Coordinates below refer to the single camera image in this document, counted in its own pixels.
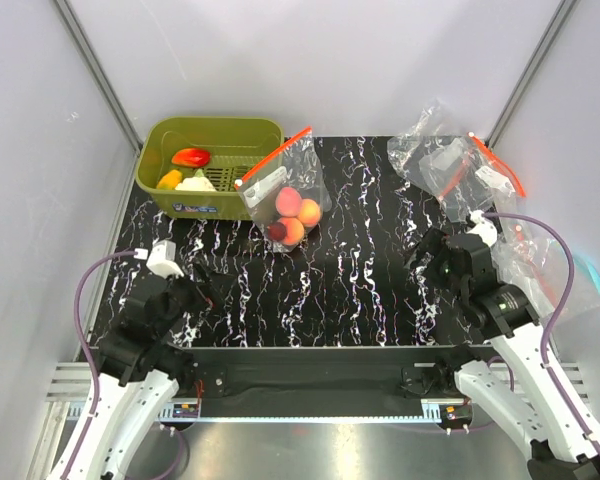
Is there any orange-red peach top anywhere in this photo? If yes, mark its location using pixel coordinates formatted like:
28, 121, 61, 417
279, 217, 305, 247

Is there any black marble mat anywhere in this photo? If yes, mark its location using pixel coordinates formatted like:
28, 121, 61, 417
117, 137, 481, 348

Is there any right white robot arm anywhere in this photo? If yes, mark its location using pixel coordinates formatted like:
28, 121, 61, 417
407, 228, 600, 479

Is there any green plastic basket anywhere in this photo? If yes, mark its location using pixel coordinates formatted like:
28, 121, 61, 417
135, 116, 284, 220

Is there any orange peach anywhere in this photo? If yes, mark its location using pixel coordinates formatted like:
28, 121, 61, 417
297, 199, 322, 228

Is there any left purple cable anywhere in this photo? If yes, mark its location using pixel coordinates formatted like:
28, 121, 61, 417
59, 248, 189, 480

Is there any clear bag pile upper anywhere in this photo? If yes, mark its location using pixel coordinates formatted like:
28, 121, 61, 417
387, 100, 526, 222

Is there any dark red plum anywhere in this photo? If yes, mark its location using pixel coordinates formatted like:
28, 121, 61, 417
266, 221, 287, 242

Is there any pink peach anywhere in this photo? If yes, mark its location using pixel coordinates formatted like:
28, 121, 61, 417
275, 187, 302, 217

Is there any yellow-orange mango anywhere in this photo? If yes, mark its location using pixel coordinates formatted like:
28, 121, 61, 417
156, 169, 183, 190

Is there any clear bag blue zipper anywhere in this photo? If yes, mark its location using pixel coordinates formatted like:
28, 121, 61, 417
492, 218, 600, 322

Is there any clear bag orange zipper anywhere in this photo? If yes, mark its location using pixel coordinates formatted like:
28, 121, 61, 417
234, 127, 333, 253

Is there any red pepper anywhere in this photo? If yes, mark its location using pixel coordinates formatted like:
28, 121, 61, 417
171, 148, 211, 168

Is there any aluminium frame rail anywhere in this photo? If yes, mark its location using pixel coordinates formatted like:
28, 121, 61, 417
50, 0, 143, 154

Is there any white cauliflower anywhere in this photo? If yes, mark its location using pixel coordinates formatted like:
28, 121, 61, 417
175, 169, 216, 192

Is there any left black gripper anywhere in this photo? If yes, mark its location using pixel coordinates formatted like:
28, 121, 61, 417
155, 258, 236, 336

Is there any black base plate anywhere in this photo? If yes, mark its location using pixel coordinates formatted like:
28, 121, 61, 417
179, 347, 461, 401

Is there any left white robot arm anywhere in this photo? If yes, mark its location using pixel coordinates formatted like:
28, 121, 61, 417
48, 263, 220, 479

